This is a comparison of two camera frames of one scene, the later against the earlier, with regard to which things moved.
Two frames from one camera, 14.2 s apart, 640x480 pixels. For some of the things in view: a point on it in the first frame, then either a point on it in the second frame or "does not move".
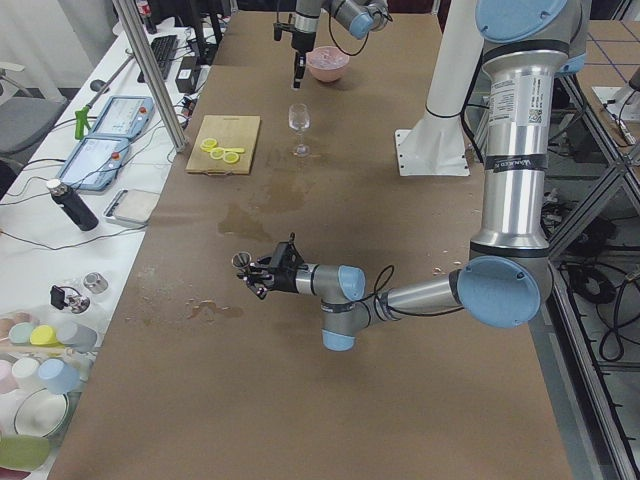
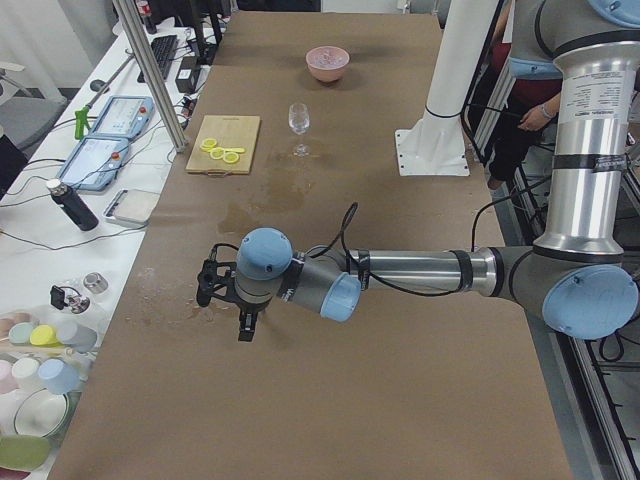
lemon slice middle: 217,153 does not move
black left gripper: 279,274 to 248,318
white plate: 40,413 does not move
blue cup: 59,377 does not move
